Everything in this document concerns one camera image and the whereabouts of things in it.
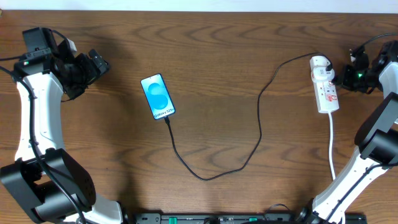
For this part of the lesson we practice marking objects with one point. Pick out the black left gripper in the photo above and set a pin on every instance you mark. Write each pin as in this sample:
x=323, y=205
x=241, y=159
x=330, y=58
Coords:
x=92, y=65

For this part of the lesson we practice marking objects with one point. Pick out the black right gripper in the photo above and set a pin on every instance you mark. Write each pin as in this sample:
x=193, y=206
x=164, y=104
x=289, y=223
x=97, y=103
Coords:
x=343, y=79

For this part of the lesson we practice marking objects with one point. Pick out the blue Galaxy smartphone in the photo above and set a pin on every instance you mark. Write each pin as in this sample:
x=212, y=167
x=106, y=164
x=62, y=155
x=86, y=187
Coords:
x=157, y=95

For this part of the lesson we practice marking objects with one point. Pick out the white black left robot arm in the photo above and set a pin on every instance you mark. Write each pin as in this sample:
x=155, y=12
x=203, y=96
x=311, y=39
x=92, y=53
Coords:
x=46, y=182

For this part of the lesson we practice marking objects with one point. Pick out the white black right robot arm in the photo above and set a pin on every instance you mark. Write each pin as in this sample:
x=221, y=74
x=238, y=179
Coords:
x=375, y=141

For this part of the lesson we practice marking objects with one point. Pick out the white power strip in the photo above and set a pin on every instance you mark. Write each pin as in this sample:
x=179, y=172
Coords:
x=322, y=74

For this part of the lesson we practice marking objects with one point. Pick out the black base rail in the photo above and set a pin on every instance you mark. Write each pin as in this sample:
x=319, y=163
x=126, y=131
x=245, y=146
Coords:
x=156, y=218

